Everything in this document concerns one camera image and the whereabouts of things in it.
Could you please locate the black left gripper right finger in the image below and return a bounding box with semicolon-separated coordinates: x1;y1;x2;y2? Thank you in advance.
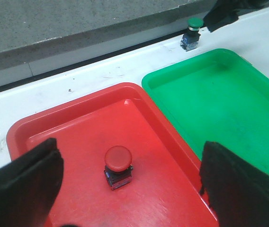
199;141;269;227

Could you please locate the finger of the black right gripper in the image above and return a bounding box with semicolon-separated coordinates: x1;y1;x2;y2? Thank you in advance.
203;0;269;32

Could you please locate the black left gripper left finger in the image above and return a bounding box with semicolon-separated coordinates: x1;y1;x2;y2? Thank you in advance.
0;138;63;227

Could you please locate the green mushroom push button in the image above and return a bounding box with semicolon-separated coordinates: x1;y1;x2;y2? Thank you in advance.
180;17;204;52

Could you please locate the red mushroom push button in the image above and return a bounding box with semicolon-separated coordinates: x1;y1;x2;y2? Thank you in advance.
104;146;133;190

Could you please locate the green plastic tray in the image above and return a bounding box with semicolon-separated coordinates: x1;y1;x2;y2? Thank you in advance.
142;49;269;175

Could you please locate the red plastic tray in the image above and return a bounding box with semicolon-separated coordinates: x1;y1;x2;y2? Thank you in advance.
7;83;218;227

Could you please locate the grey stone counter slab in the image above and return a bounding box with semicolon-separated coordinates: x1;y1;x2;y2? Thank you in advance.
0;0;214;70

